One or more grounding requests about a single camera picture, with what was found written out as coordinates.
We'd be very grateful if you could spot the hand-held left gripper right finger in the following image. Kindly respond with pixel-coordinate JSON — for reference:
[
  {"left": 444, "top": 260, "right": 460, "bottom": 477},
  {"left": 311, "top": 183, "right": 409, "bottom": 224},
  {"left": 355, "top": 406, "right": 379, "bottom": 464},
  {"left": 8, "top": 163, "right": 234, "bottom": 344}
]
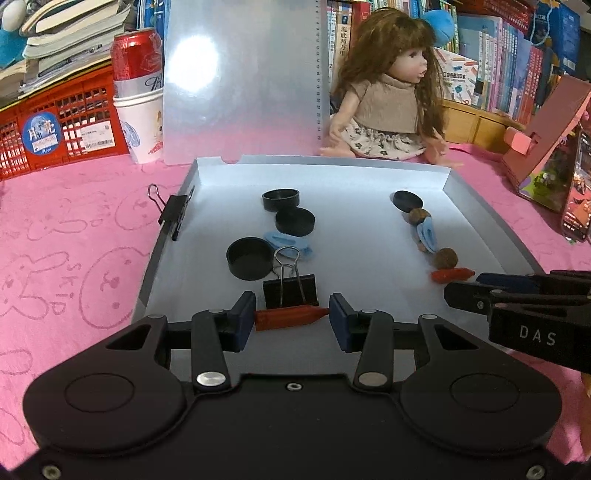
[{"left": 329, "top": 292, "right": 485, "bottom": 392}]

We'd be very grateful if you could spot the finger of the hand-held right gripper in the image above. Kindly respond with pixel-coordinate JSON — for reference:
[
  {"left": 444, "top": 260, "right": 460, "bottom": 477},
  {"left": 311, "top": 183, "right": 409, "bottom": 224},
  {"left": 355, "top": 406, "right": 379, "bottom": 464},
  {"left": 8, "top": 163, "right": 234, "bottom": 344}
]
[
  {"left": 444, "top": 281, "right": 591, "bottom": 320},
  {"left": 475, "top": 271, "right": 591, "bottom": 292}
]

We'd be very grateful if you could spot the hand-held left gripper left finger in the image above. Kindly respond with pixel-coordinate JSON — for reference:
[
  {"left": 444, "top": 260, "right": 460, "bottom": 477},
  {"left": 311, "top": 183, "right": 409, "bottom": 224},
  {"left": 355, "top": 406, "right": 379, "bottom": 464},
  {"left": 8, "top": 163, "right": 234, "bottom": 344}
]
[{"left": 104, "top": 291, "right": 257, "bottom": 393}]

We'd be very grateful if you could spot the orange toy sausage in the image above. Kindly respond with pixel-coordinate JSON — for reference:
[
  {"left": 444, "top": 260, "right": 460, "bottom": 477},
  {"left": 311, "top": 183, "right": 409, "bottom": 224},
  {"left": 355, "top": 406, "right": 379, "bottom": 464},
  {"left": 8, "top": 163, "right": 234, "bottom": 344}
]
[{"left": 431, "top": 267, "right": 476, "bottom": 283}]

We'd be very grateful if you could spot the red pointed plastic piece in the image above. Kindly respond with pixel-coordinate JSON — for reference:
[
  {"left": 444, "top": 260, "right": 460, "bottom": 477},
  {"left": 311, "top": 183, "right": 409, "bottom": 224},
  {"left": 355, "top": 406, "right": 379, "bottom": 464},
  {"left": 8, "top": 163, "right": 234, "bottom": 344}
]
[{"left": 254, "top": 305, "right": 331, "bottom": 332}]

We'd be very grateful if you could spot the large black cap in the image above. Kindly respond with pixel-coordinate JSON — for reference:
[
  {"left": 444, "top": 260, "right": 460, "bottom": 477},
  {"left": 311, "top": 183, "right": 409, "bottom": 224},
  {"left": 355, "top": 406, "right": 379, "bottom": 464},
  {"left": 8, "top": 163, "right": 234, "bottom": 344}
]
[{"left": 226, "top": 237, "right": 274, "bottom": 281}]

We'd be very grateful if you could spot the large black binder clip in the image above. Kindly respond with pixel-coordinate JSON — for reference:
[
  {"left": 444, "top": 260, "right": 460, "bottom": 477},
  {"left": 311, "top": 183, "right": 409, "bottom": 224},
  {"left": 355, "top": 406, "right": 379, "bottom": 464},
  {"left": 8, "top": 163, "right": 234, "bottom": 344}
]
[{"left": 262, "top": 247, "right": 319, "bottom": 311}]

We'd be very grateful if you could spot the blue plastic clip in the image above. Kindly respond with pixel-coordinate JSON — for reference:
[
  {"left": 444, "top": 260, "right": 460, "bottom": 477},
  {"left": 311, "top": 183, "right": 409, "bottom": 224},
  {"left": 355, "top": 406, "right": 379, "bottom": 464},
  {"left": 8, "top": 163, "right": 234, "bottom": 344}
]
[
  {"left": 264, "top": 231, "right": 315, "bottom": 260},
  {"left": 414, "top": 218, "right": 438, "bottom": 254}
]

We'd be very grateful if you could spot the white cardboard box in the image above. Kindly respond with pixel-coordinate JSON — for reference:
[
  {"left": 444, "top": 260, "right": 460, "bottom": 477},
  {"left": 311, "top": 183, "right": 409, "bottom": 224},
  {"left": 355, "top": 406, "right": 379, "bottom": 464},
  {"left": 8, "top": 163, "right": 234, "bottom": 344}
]
[{"left": 131, "top": 154, "right": 546, "bottom": 342}]

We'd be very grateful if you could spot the small black cap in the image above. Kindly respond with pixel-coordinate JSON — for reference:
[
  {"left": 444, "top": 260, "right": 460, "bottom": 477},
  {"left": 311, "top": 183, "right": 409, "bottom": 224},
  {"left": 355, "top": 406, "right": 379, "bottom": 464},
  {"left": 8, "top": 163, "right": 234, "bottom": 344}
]
[{"left": 274, "top": 208, "right": 316, "bottom": 237}]

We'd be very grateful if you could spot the small black binder clip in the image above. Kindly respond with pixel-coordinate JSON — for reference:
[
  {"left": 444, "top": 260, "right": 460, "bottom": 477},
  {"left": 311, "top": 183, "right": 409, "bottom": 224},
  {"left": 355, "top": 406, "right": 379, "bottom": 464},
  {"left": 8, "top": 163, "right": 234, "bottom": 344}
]
[{"left": 147, "top": 183, "right": 195, "bottom": 241}]

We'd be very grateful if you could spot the wooden drawer box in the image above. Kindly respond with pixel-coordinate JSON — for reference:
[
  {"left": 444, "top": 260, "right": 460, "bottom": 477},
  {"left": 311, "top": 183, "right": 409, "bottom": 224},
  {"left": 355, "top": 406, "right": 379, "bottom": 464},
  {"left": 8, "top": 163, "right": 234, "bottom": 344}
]
[{"left": 441, "top": 99, "right": 527, "bottom": 155}]

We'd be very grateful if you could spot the pink cardboard toy house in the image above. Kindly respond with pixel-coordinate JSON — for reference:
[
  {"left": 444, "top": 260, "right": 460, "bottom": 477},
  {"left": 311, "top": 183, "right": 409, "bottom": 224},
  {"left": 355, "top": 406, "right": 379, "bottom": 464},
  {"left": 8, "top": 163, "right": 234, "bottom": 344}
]
[{"left": 501, "top": 74, "right": 591, "bottom": 213}]

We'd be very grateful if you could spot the pink printed blanket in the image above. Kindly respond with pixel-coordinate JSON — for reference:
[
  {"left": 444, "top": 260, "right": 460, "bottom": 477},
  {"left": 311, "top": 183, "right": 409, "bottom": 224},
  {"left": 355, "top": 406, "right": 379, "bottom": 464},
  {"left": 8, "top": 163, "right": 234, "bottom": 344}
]
[{"left": 0, "top": 141, "right": 591, "bottom": 462}]

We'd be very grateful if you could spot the long-haired doll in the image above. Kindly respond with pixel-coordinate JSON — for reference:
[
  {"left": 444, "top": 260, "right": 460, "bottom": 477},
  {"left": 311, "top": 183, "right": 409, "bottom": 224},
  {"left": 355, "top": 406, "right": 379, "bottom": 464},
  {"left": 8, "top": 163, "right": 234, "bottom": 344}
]
[{"left": 318, "top": 9, "right": 465, "bottom": 169}]

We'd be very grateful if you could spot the white printed carton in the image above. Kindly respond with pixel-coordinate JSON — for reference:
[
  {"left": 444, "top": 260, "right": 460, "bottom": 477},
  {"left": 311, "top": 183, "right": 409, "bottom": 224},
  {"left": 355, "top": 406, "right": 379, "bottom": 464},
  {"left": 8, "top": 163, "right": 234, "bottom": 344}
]
[{"left": 434, "top": 48, "right": 478, "bottom": 112}]

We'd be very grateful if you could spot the row of upright books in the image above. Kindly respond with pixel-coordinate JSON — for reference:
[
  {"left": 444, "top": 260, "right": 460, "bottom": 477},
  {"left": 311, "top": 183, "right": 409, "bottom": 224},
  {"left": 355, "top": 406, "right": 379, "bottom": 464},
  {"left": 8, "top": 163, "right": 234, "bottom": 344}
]
[{"left": 325, "top": 0, "right": 583, "bottom": 125}]

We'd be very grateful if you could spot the white paper cup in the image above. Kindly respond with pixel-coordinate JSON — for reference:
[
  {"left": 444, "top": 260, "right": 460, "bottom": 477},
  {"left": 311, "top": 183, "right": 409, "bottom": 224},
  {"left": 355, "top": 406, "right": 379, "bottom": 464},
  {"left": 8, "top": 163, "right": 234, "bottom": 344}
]
[{"left": 113, "top": 88, "right": 165, "bottom": 164}]

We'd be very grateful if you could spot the translucent plastic clipboard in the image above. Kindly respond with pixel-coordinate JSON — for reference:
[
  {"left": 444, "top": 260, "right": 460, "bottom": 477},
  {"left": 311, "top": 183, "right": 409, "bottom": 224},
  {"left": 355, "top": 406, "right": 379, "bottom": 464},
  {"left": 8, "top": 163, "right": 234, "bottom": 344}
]
[{"left": 161, "top": 0, "right": 324, "bottom": 166}]

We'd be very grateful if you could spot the blue carton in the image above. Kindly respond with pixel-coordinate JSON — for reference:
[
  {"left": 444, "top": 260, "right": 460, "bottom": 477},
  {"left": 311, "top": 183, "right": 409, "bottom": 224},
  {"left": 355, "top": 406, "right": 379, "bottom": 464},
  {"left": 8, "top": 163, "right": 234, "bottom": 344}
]
[{"left": 531, "top": 0, "right": 583, "bottom": 77}]

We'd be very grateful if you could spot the round blue plush toy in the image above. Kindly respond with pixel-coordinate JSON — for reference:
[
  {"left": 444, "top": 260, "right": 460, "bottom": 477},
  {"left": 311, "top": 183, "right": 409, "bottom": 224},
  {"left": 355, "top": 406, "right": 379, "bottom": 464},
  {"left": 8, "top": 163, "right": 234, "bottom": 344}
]
[{"left": 422, "top": 9, "right": 459, "bottom": 47}]

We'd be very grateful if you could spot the red plastic basket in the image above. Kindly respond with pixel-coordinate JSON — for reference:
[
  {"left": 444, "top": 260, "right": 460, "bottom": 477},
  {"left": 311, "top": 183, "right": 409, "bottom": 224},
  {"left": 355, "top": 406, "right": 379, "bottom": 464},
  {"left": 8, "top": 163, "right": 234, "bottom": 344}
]
[{"left": 0, "top": 65, "right": 130, "bottom": 182}]

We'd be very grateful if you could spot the red drink can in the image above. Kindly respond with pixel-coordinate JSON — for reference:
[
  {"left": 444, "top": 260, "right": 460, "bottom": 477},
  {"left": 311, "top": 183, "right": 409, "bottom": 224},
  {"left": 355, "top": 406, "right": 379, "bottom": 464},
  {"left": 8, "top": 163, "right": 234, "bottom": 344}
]
[{"left": 111, "top": 27, "right": 164, "bottom": 99}]

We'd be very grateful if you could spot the stack of books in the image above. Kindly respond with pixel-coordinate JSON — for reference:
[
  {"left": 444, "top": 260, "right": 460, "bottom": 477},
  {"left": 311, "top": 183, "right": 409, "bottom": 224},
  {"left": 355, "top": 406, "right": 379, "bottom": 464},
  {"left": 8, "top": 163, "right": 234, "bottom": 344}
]
[{"left": 0, "top": 0, "right": 139, "bottom": 112}]

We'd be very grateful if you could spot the blue and white plush toy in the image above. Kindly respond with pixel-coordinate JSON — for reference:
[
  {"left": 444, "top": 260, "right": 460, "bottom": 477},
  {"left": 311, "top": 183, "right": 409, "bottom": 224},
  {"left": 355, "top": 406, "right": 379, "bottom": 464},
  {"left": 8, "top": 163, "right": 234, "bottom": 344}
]
[{"left": 0, "top": 0, "right": 28, "bottom": 70}]

